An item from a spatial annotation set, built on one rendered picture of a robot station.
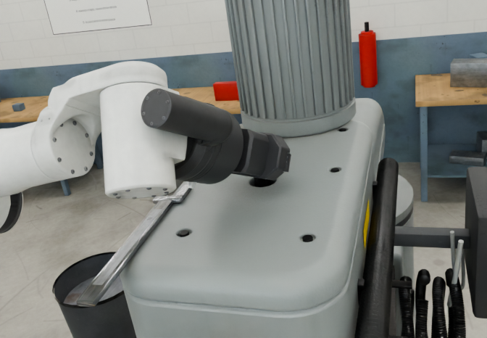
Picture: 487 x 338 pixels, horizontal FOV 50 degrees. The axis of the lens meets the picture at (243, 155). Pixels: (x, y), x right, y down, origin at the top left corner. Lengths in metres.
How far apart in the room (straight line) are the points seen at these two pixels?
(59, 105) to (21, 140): 0.06
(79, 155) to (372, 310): 0.35
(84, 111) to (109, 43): 5.20
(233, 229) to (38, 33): 5.69
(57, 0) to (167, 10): 1.24
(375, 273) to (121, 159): 0.34
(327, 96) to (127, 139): 0.43
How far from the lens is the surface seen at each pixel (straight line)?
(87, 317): 2.87
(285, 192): 0.66
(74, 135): 0.56
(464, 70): 4.45
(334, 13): 0.82
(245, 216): 0.62
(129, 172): 0.46
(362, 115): 1.30
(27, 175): 0.56
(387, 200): 0.81
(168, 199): 0.68
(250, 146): 0.59
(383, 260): 0.67
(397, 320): 1.29
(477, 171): 1.09
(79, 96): 0.52
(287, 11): 0.79
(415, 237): 1.05
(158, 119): 0.44
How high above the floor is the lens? 2.19
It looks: 22 degrees down
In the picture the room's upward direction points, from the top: 9 degrees counter-clockwise
